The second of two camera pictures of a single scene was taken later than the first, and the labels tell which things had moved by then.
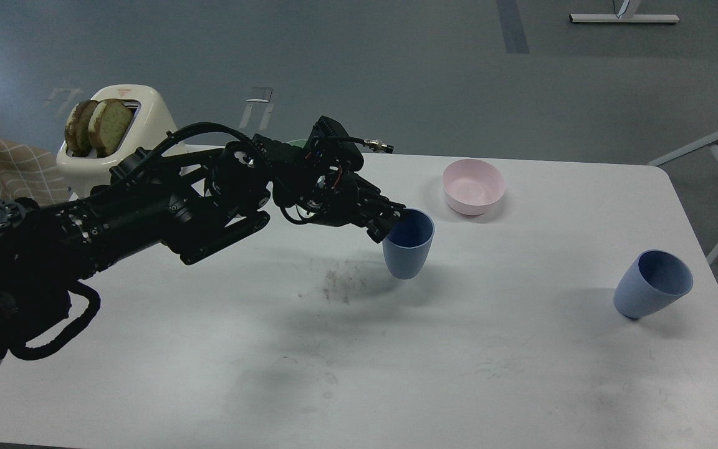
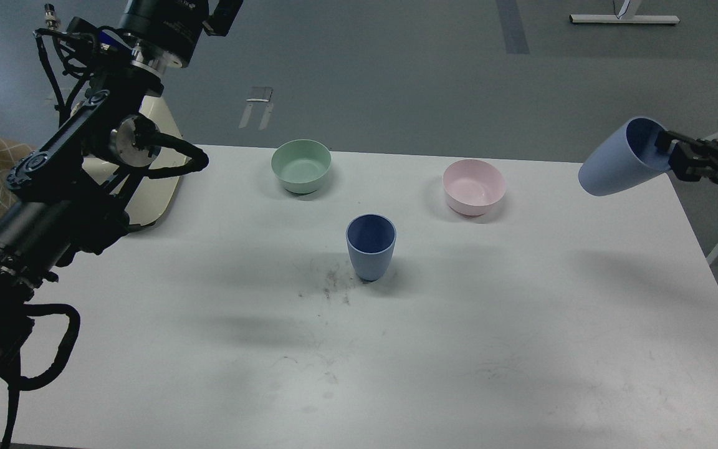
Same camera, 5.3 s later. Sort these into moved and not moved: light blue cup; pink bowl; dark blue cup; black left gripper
Moved: light blue cup; black left gripper; dark blue cup
Not moved: pink bowl
